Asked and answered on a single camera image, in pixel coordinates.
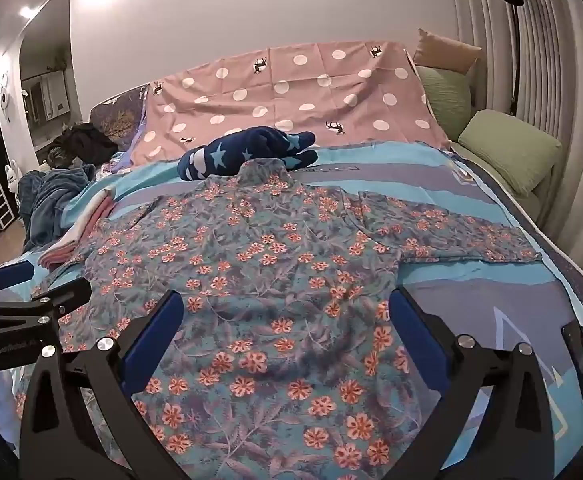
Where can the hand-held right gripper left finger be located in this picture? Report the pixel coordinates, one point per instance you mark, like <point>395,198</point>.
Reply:
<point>155,331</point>

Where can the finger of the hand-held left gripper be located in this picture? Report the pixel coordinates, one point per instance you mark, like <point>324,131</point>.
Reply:
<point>15,273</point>
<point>66,294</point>

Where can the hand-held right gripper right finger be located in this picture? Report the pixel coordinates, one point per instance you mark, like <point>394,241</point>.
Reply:
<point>417,331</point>

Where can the floral blue shirt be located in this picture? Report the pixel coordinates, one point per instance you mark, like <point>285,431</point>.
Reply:
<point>271,285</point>

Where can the dark clothes pile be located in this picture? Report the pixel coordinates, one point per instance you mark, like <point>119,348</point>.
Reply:
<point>86,142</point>

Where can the blue printed bed sheet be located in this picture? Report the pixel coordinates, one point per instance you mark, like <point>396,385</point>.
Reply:
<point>471,300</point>

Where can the pink folded cloth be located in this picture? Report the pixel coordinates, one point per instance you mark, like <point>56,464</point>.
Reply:
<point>83,230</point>

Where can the blue fleece blanket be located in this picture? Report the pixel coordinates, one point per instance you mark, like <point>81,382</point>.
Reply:
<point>51,200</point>

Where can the black phone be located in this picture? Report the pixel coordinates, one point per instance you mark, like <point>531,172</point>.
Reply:
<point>580,360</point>

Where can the navy star-print garment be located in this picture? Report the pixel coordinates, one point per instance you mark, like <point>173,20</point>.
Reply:
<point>241,152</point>

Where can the green pillow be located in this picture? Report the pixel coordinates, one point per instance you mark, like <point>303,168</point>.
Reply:
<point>446,100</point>
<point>511,150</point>

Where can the pink polka-dot sheet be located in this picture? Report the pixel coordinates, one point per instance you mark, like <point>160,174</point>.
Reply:
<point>296,90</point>

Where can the tan pillow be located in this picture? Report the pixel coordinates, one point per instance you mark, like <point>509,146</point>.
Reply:
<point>446,52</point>

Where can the white curtain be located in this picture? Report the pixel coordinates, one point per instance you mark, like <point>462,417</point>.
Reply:
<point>561,85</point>

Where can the white wall fan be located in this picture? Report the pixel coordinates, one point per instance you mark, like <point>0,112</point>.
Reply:
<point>2,97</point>

